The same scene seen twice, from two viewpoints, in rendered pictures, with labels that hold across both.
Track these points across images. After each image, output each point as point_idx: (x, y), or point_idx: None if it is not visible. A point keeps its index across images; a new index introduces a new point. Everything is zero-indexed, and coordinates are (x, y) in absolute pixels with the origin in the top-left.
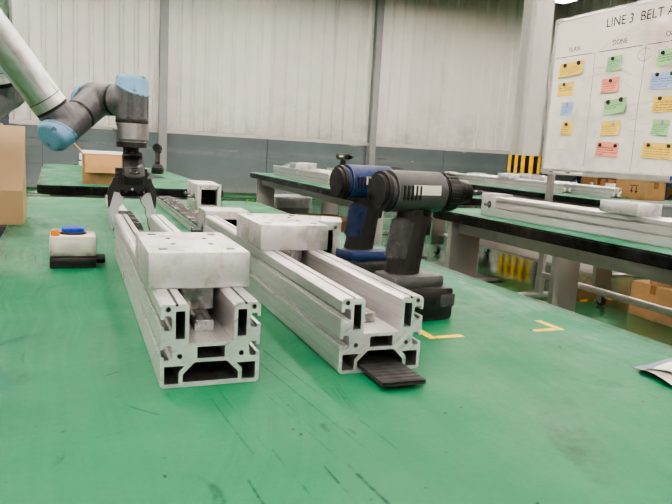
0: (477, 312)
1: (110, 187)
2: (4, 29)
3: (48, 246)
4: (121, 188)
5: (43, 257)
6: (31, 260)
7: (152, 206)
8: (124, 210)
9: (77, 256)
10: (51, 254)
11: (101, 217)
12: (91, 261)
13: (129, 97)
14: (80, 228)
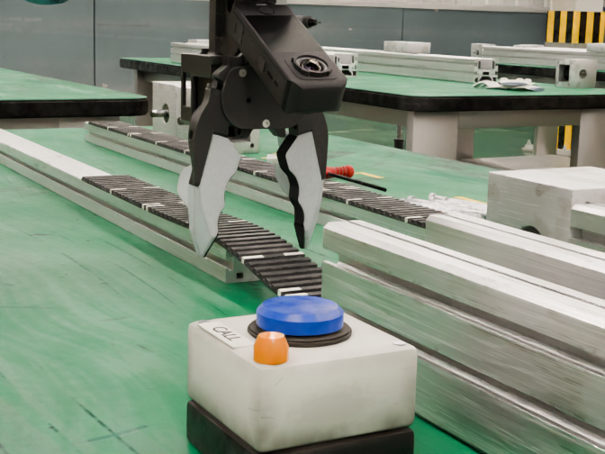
0: None
1: (203, 121)
2: None
3: (56, 341)
4: (236, 122)
5: (124, 415)
6: (108, 444)
7: (317, 174)
8: (100, 173)
9: (353, 436)
10: (266, 444)
11: (27, 194)
12: (401, 449)
13: None
14: (339, 313)
